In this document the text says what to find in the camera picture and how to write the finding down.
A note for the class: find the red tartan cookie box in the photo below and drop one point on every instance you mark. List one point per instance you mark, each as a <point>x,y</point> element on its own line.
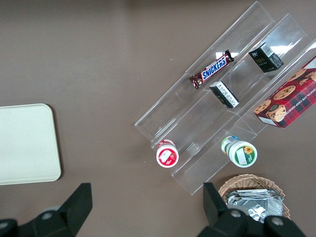
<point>291,98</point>

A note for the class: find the Snickers chocolate bar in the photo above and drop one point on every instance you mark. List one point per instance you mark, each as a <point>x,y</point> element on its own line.
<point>213,69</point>

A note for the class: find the green lid yogurt cup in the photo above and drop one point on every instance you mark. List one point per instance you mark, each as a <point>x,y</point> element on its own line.
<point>243,154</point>

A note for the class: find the cream rectangular tray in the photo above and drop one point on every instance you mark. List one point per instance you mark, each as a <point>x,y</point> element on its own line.
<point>27,143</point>

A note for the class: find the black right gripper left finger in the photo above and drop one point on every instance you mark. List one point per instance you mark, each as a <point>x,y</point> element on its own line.
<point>71,212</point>

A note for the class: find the clear acrylic stepped shelf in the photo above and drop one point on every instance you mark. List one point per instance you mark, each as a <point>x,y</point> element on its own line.
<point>177,118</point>

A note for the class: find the small black carton box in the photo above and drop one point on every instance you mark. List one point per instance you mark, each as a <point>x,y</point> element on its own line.
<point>224,95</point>
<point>265,60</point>

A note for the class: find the stacked foil containers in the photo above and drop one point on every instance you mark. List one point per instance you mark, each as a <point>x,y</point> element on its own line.
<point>256,202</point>

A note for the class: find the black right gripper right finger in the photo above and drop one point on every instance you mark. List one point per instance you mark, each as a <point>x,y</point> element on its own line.
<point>222,222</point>

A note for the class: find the red lid yogurt cup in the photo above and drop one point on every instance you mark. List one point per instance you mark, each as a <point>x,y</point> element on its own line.
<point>167,156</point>

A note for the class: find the light wicker basket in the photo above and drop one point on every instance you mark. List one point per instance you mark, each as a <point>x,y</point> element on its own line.
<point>247,181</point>

